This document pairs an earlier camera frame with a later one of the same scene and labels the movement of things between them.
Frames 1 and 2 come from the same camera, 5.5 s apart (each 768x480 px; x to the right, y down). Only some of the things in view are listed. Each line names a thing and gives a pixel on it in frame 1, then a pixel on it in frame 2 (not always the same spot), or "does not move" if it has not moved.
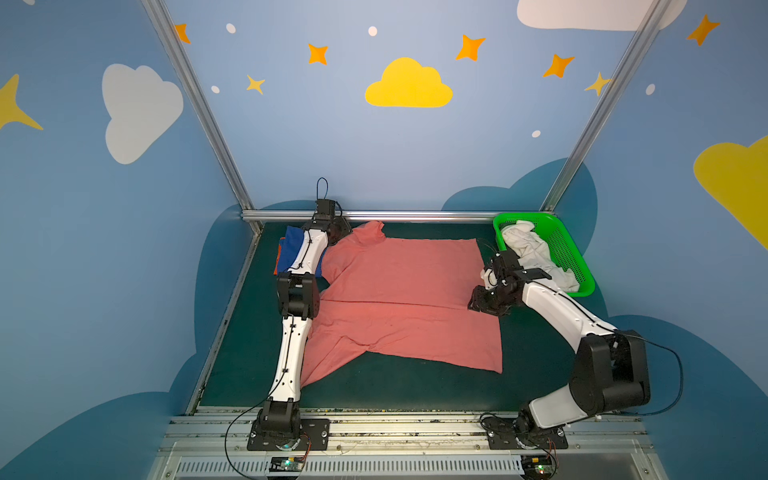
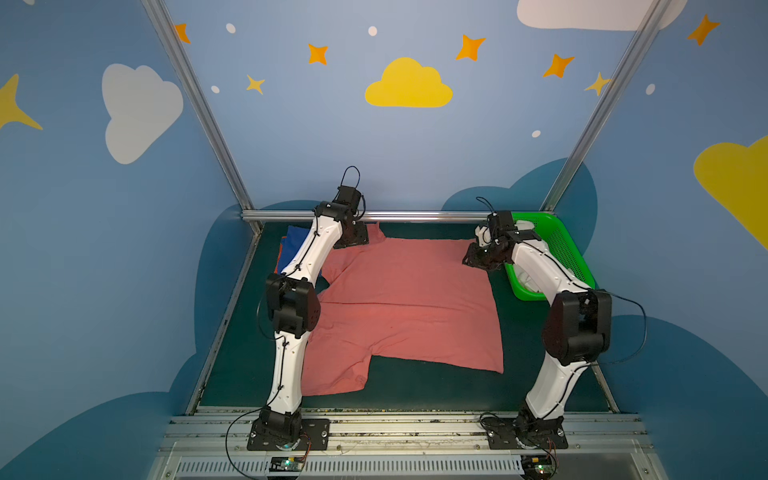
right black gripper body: (484, 300) → (477, 257)
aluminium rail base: (205, 444) does not move
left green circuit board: (286, 464) does not move
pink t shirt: (402, 296) does not move
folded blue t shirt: (289, 247) does not move
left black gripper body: (335, 225) → (355, 234)
